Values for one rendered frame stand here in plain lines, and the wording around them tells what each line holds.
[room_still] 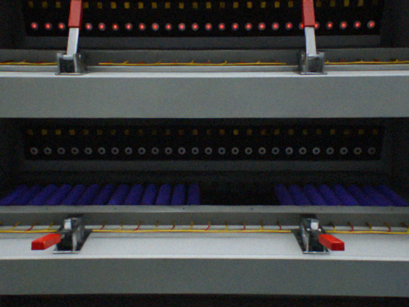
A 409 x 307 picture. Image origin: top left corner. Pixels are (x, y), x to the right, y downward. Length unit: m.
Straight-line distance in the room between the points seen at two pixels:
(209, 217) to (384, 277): 0.19
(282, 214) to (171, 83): 0.20
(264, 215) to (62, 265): 0.23
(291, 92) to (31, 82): 0.28
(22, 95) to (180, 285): 0.27
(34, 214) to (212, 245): 0.21
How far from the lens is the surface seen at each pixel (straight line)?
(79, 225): 0.42
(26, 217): 0.48
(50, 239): 0.37
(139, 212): 0.43
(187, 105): 0.39
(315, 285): 0.42
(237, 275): 0.40
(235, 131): 0.53
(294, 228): 0.44
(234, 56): 0.46
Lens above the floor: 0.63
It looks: 2 degrees up
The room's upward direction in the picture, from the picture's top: straight up
